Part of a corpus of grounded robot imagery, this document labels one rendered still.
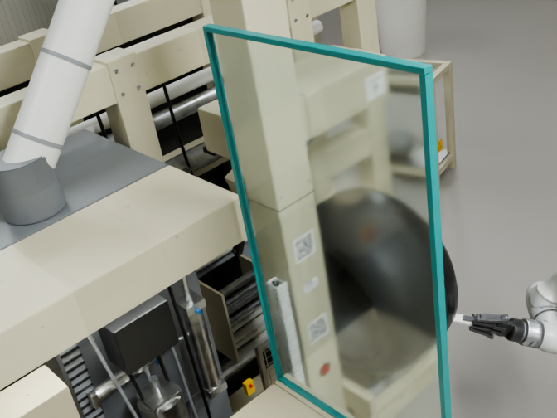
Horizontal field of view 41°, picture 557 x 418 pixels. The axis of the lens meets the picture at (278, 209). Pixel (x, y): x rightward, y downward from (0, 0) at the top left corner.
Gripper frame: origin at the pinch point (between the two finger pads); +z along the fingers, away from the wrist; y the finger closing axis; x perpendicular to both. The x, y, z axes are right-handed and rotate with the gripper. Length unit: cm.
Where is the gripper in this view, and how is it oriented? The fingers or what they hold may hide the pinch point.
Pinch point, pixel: (461, 319)
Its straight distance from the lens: 249.0
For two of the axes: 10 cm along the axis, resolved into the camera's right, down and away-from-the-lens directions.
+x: 1.0, -7.8, 6.2
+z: -9.8, -2.0, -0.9
